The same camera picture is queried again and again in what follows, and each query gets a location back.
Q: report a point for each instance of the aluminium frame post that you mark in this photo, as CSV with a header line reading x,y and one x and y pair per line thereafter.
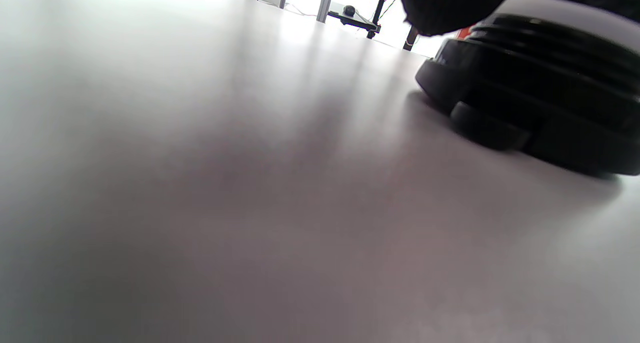
x,y
325,0

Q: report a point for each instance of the person's left hand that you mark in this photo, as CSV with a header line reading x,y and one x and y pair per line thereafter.
x,y
440,8

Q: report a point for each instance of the black kettle lid steel stopper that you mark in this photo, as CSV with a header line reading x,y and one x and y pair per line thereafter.
x,y
540,93

